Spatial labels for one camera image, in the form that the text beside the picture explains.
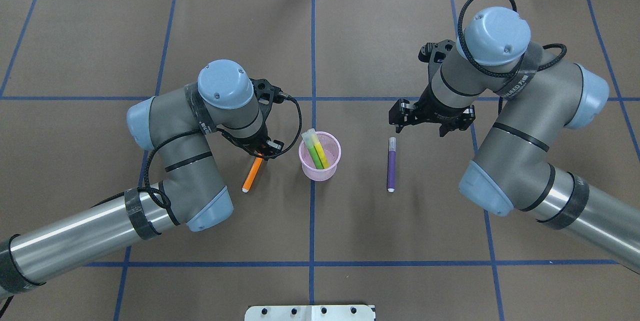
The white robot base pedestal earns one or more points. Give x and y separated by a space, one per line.
327 312

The orange highlighter pen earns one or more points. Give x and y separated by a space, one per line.
252 174

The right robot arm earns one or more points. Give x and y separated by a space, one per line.
509 170

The yellow highlighter pen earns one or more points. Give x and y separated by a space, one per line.
318 149

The pink mesh pen holder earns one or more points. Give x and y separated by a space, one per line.
333 153

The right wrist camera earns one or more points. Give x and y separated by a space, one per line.
434 54

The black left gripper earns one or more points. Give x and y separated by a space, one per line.
251 142

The green highlighter pen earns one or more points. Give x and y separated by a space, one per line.
311 149

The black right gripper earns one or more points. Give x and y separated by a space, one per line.
434 107

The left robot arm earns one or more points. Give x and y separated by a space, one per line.
181 182

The purple marker pen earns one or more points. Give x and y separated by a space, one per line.
391 164

